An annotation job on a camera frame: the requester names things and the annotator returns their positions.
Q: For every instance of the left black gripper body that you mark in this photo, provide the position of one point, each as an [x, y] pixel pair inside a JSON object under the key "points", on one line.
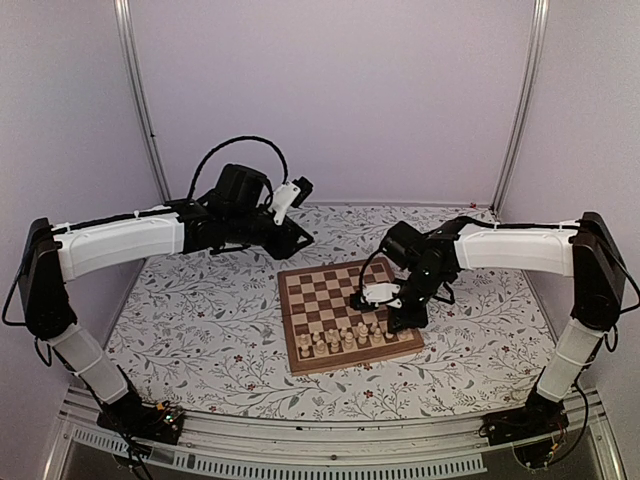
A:
{"points": [[281, 248]]}

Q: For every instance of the wooden chess board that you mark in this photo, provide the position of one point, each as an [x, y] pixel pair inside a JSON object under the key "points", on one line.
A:
{"points": [[317, 299]]}

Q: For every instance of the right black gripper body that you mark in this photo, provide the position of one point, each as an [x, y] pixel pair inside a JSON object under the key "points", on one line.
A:
{"points": [[418, 318]]}

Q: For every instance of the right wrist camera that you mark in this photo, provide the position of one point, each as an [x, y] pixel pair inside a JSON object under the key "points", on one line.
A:
{"points": [[371, 297]]}

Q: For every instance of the left aluminium frame post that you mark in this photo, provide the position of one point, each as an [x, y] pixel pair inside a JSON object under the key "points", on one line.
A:
{"points": [[132, 66]]}

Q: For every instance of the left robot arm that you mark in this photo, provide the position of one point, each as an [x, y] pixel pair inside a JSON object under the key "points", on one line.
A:
{"points": [[62, 261]]}

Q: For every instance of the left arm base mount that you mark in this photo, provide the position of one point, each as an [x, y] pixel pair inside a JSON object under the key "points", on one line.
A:
{"points": [[160, 422]]}

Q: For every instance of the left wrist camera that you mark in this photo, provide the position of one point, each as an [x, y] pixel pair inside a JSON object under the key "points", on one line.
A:
{"points": [[290, 194]]}

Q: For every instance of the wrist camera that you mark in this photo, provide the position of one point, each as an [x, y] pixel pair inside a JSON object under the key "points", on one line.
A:
{"points": [[371, 297], [290, 194]]}

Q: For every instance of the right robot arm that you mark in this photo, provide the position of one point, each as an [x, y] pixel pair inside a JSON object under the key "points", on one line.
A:
{"points": [[509, 311]]}

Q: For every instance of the right aluminium frame post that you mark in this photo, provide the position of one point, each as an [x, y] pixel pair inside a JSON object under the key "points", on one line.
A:
{"points": [[532, 64]]}

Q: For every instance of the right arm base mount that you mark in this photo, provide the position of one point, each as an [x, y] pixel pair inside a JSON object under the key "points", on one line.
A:
{"points": [[536, 417]]}

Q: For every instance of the white pawn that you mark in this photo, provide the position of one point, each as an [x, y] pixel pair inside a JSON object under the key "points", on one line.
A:
{"points": [[304, 345]]}

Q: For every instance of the front aluminium rail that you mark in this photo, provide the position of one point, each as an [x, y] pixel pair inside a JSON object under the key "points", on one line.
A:
{"points": [[228, 447]]}

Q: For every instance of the aluminium frame post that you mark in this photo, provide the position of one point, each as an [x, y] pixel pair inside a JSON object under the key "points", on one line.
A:
{"points": [[532, 64], [132, 66]]}

